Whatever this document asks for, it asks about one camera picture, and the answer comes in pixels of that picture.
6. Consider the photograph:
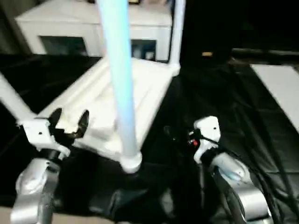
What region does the white cabinet with glass doors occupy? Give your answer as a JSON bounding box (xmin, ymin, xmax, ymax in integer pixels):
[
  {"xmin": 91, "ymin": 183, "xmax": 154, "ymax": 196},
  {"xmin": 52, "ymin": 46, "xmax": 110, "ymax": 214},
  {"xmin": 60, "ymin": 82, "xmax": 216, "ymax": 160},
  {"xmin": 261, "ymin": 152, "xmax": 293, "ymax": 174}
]
[{"xmin": 15, "ymin": 0, "xmax": 175, "ymax": 63}]

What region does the grey curtain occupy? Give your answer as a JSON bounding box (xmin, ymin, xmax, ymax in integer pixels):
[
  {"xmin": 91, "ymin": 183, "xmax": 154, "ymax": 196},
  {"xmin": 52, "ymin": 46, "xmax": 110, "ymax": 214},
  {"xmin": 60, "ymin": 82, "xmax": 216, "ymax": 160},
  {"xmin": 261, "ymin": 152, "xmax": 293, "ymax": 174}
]
[{"xmin": 0, "ymin": 0, "xmax": 31, "ymax": 54}]

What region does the white flat board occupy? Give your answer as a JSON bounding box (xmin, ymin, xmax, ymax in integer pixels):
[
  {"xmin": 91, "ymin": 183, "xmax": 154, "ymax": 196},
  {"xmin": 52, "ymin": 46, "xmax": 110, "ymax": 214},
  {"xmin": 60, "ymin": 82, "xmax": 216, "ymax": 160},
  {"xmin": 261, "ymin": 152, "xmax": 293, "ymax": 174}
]
[{"xmin": 249, "ymin": 64, "xmax": 299, "ymax": 133}]

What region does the long black bar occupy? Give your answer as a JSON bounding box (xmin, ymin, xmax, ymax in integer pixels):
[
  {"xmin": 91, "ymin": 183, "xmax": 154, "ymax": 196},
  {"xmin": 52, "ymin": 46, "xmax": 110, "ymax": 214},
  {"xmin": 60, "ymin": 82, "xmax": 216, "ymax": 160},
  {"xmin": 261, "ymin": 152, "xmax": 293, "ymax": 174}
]
[{"xmin": 231, "ymin": 48, "xmax": 299, "ymax": 54}]

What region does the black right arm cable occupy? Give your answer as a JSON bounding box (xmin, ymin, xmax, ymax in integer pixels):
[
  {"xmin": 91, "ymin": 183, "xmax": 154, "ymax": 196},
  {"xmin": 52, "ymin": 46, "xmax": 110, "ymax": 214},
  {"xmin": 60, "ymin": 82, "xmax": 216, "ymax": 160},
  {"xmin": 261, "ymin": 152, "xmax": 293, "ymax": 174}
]
[{"xmin": 203, "ymin": 137, "xmax": 290, "ymax": 224}]

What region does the white plastic table top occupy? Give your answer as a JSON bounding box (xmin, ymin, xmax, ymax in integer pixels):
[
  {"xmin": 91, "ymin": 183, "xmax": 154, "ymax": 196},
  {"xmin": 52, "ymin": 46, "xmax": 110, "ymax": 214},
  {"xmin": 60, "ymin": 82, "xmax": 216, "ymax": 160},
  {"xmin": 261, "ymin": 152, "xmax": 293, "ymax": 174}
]
[{"xmin": 37, "ymin": 57, "xmax": 182, "ymax": 161}]

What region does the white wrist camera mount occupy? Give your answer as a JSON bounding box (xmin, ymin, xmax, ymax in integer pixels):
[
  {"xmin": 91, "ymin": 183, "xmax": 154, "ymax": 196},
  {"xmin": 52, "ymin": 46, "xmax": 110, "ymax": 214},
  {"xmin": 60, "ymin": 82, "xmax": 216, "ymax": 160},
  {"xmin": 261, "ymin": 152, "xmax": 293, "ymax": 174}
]
[
  {"xmin": 17, "ymin": 118, "xmax": 71, "ymax": 161},
  {"xmin": 193, "ymin": 116, "xmax": 221, "ymax": 164}
]

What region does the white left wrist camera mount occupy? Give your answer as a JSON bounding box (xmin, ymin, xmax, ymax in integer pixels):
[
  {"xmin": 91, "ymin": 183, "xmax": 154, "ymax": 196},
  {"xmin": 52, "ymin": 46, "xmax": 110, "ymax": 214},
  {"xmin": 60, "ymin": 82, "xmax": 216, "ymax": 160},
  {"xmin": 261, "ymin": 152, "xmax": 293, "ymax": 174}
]
[{"xmin": 17, "ymin": 118, "xmax": 71, "ymax": 161}]

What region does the black work mat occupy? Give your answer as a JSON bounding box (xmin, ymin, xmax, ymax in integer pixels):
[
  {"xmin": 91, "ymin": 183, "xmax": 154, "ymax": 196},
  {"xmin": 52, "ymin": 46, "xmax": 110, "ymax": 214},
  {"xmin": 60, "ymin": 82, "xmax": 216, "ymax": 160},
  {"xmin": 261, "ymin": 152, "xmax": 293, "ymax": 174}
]
[{"xmin": 0, "ymin": 53, "xmax": 299, "ymax": 220}]

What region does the white plastic table leg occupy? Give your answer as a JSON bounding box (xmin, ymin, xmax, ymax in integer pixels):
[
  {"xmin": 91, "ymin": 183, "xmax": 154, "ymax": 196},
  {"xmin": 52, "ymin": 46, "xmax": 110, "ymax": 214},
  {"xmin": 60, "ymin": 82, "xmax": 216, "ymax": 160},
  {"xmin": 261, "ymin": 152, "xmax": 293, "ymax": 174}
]
[
  {"xmin": 97, "ymin": 0, "xmax": 142, "ymax": 175},
  {"xmin": 0, "ymin": 72, "xmax": 38, "ymax": 123},
  {"xmin": 170, "ymin": 0, "xmax": 186, "ymax": 68}
]

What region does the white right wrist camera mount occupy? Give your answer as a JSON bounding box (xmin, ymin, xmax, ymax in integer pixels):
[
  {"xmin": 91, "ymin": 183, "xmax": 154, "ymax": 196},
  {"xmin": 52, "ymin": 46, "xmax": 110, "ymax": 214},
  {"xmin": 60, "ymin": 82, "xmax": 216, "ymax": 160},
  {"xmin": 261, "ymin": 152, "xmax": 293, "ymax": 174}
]
[{"xmin": 193, "ymin": 116, "xmax": 221, "ymax": 164}]

